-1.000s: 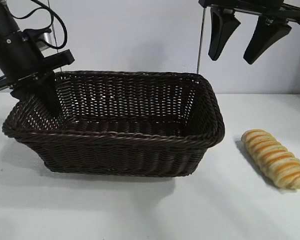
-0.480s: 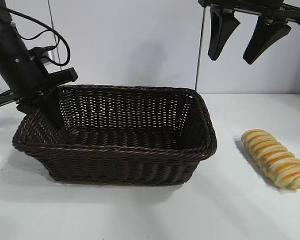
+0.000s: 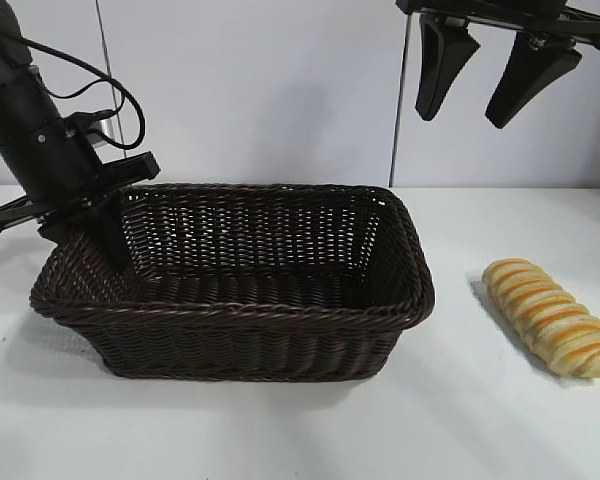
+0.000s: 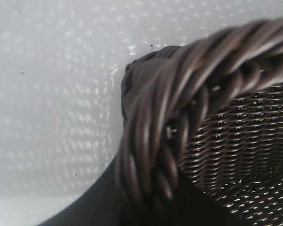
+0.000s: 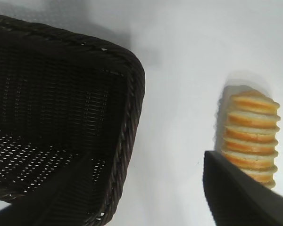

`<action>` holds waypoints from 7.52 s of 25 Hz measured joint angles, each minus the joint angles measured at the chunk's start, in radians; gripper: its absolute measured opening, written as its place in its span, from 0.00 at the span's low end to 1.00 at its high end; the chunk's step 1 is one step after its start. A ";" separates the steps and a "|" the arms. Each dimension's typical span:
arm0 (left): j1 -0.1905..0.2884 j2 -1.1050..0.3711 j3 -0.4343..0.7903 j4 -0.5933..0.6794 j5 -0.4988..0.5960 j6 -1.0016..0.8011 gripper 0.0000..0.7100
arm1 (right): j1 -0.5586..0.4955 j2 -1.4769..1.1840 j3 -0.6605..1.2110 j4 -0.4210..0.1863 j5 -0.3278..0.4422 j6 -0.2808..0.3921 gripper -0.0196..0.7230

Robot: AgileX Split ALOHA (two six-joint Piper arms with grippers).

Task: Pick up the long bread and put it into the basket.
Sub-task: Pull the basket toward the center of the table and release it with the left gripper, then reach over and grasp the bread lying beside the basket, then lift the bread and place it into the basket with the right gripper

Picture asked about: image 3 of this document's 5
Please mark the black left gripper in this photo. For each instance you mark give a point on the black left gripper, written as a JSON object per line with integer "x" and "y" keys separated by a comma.
{"x": 55, "y": 165}

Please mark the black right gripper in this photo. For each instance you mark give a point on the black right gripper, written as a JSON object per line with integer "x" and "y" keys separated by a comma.
{"x": 490, "y": 10}

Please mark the dark brown wicker basket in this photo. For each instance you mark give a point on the dark brown wicker basket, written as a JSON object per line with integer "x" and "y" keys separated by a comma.
{"x": 260, "y": 320}

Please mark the long twisted striped bread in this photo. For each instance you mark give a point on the long twisted striped bread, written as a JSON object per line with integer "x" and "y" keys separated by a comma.
{"x": 545, "y": 315}

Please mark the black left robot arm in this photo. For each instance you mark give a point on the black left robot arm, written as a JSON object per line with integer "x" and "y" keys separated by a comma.
{"x": 10, "y": 85}

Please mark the thin grey vertical pole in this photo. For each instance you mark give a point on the thin grey vertical pole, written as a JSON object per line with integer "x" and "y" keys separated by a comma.
{"x": 399, "y": 100}
{"x": 105, "y": 45}

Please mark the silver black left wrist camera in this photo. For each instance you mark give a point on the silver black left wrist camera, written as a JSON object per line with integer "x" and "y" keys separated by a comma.
{"x": 87, "y": 125}

